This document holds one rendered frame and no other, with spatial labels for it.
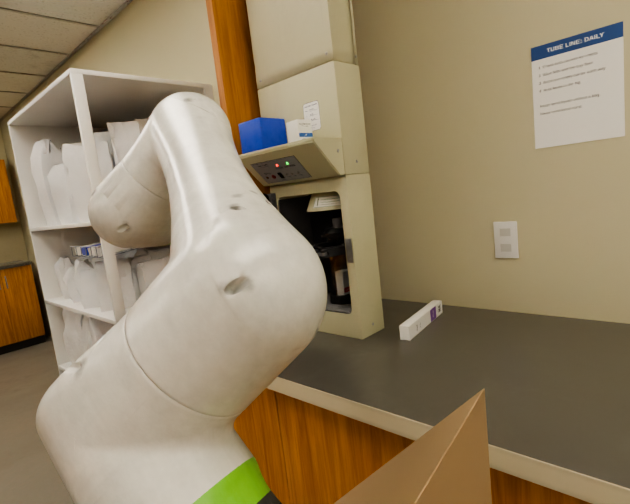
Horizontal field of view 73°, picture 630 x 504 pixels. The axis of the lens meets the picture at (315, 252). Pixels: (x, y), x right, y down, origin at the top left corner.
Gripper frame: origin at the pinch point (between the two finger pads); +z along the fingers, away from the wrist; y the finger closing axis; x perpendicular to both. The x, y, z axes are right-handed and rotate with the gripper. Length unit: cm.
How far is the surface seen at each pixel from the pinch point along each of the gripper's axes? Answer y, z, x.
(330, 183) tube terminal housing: -8.1, -10.0, -19.6
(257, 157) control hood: 9.3, -20.8, -29.5
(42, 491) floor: 168, -62, 120
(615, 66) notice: -69, 33, -40
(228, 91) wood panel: 23, -18, -52
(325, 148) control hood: -13.9, -17.1, -28.5
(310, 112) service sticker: -3.6, -10.1, -40.1
